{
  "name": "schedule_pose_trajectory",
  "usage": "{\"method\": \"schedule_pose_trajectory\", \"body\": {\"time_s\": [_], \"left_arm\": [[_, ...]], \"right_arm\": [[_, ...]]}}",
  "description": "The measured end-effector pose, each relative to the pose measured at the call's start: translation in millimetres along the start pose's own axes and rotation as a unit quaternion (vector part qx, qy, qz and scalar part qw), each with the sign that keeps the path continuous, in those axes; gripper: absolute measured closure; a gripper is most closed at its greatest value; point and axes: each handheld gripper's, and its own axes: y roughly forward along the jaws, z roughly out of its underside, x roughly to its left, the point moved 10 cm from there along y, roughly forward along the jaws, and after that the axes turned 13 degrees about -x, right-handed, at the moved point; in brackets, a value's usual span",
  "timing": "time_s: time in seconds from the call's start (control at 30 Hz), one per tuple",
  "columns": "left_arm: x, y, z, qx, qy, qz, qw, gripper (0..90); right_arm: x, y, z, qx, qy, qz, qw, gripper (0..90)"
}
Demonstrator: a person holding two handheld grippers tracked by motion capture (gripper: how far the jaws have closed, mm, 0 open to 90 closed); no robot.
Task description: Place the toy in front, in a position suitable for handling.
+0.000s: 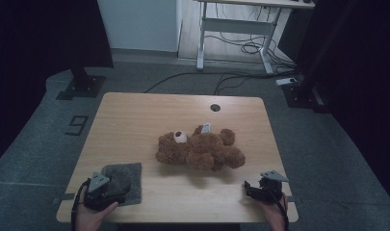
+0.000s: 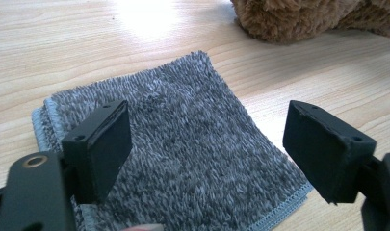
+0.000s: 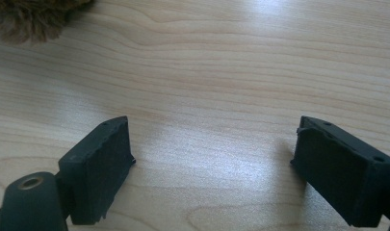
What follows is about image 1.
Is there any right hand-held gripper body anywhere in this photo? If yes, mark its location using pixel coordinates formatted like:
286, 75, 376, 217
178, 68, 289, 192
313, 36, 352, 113
259, 169, 290, 204

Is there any right hand-held gripper black cable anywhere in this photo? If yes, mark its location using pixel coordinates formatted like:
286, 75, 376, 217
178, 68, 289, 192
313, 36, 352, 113
269, 187, 291, 231

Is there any person's left hand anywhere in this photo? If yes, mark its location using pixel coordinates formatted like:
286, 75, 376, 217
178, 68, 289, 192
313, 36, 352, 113
74, 189, 119, 231

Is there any long black floor cable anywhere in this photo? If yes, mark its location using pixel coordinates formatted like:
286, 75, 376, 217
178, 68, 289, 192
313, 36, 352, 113
143, 71, 280, 94

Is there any white power strip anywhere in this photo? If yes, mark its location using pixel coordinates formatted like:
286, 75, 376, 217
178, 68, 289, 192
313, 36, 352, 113
274, 77, 298, 87

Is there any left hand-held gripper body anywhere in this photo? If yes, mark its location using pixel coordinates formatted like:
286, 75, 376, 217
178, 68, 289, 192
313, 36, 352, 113
84, 171, 120, 212

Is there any black tape floor mark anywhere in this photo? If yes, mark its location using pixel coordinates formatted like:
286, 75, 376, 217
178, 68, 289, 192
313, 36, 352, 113
65, 115, 90, 137

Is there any black stand base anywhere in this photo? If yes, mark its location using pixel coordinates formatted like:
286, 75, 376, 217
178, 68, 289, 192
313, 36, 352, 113
56, 66, 107, 101
280, 75, 331, 114

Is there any left hand-held gripper black cable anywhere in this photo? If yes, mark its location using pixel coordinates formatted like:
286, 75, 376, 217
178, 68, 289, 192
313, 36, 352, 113
70, 178, 92, 231

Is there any forked black floor cable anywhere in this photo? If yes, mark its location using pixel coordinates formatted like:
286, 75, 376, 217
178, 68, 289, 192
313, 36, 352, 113
214, 74, 264, 96

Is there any tangle of black cables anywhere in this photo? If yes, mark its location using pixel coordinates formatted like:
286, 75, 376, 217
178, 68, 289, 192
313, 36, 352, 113
204, 2, 297, 73

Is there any hand-held gripper black cable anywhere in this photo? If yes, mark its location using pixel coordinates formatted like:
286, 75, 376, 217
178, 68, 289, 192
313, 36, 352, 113
70, 178, 92, 231
269, 187, 291, 231

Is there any black curtain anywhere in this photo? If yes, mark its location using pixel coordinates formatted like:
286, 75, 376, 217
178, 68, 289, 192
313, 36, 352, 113
297, 0, 390, 206
0, 0, 115, 169

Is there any grey fluffy cloth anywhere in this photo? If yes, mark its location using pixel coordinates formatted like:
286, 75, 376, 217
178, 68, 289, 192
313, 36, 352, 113
100, 162, 143, 206

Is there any white metal desk frame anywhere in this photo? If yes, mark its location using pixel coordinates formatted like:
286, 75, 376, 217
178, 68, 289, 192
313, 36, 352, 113
194, 0, 316, 75

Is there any brown teddy bear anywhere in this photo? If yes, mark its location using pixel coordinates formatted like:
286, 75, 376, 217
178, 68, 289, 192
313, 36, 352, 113
154, 122, 247, 172

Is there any person's right hand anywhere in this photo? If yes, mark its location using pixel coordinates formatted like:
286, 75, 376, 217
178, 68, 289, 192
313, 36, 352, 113
258, 193, 290, 231

